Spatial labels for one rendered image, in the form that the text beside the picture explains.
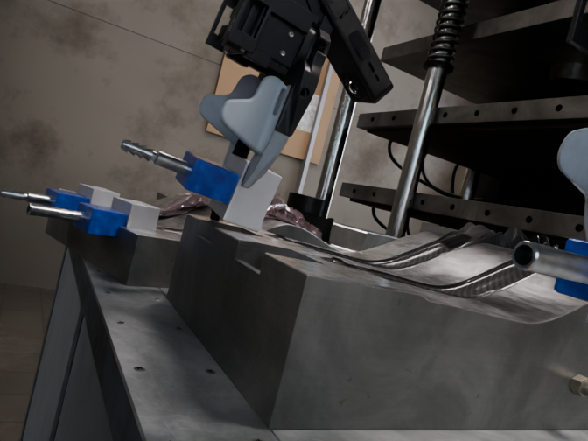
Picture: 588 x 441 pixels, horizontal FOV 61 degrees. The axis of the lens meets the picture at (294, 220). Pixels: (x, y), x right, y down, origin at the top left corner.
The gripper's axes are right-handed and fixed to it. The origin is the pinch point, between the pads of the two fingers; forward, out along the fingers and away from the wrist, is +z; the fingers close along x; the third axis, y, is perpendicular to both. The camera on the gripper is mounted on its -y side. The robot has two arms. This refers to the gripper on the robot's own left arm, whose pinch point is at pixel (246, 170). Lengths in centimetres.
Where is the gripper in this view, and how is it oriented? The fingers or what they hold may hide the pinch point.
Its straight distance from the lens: 45.3
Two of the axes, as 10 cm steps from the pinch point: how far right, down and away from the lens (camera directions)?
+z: -4.2, 9.0, 0.9
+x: 4.0, 2.8, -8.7
